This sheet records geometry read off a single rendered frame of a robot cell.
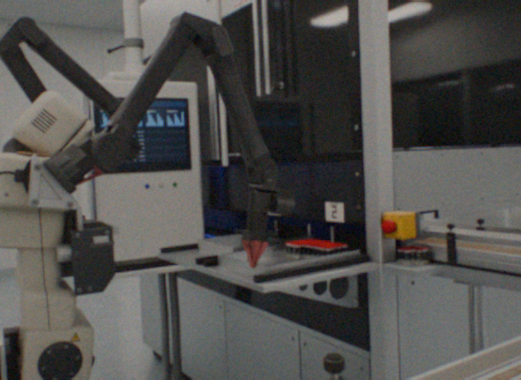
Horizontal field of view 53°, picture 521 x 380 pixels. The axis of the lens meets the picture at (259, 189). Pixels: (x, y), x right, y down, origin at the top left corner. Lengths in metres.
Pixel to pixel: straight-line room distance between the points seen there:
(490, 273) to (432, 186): 0.37
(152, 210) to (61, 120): 0.97
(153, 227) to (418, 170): 1.13
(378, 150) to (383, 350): 0.59
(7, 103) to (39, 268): 5.41
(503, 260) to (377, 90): 0.57
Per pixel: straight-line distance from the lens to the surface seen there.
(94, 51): 7.07
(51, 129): 1.36
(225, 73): 1.35
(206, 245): 1.90
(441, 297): 1.81
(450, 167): 1.79
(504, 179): 2.04
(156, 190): 2.25
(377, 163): 1.55
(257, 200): 1.40
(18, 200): 1.32
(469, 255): 1.51
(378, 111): 1.56
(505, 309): 2.11
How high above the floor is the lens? 1.19
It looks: 3 degrees down
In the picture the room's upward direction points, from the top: 3 degrees counter-clockwise
